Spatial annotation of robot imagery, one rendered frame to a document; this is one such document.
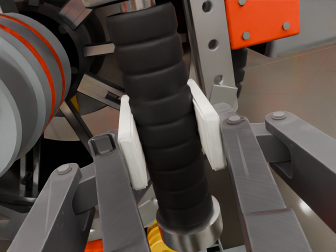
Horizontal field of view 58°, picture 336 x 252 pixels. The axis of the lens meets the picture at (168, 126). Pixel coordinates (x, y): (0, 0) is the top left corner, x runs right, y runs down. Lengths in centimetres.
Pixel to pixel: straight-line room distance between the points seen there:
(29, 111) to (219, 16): 23
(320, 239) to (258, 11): 99
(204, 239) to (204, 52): 24
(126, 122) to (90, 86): 34
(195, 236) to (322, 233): 110
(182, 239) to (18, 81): 18
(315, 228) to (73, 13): 110
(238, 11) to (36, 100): 24
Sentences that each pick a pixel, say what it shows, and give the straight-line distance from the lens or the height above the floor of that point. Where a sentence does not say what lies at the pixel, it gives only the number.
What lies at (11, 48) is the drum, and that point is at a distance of 29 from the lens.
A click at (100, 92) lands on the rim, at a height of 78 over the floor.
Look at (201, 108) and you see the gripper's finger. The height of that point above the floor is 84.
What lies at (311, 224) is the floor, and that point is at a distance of 131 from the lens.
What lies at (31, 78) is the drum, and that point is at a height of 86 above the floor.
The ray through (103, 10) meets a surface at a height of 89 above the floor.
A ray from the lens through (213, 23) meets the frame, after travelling 38.
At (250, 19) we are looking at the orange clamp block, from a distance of 39.
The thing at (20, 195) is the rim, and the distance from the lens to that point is 60.
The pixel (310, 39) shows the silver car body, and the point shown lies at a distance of 63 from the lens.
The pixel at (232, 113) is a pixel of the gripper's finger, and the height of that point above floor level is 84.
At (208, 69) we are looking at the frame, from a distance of 39.
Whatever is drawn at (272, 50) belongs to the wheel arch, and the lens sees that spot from 61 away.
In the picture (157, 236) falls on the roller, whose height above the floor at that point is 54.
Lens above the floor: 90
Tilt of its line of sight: 24 degrees down
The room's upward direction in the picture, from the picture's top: 14 degrees counter-clockwise
